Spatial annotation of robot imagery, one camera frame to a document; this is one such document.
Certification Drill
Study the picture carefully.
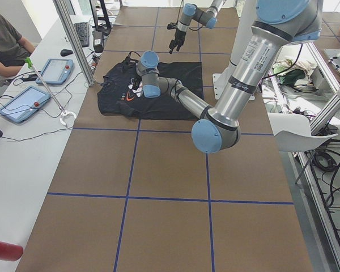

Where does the aluminium frame post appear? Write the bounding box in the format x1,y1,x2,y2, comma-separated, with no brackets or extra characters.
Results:
53,0,95,87

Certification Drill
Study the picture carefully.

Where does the aluminium frame rail structure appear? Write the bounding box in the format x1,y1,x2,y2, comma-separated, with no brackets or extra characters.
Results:
262,36,340,271

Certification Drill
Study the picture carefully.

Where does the pile of green white cloths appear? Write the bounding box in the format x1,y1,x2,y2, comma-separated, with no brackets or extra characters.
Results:
272,59,317,86

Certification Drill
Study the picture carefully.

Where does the near teach pendant tablet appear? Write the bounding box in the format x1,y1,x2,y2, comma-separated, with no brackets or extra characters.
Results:
0,86,51,124

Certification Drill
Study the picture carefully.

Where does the black box with label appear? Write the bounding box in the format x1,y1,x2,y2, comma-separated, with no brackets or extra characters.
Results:
92,31,104,53

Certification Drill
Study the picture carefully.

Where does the far teach pendant tablet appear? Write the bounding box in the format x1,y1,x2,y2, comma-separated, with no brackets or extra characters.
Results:
40,59,74,86

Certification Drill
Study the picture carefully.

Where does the black keyboard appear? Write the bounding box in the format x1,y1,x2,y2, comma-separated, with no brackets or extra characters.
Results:
73,22,90,47

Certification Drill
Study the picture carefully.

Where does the teach pendant tablet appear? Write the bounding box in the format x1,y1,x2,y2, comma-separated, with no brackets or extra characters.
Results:
0,86,51,124
40,59,74,86

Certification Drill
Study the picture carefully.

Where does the black computer mouse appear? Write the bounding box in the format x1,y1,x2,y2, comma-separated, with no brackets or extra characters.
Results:
60,49,73,57

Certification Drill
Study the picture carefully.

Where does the seated person in green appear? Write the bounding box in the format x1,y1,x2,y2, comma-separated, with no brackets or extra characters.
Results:
0,14,35,78

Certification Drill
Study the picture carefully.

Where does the black printed t-shirt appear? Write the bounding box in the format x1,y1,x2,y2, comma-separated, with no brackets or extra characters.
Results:
97,62,203,120

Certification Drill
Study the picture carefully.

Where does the red cylinder bottle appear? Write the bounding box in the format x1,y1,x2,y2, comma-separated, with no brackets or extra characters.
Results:
0,241,23,261

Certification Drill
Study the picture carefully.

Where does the bundle of black cables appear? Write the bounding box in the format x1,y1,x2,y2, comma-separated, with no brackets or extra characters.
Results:
308,150,340,173

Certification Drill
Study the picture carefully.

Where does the reacher grabber stick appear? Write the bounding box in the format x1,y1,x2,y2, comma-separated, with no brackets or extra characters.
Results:
25,57,77,128

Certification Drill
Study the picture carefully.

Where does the white plastic chair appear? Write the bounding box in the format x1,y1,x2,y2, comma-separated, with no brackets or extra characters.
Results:
268,113,338,152

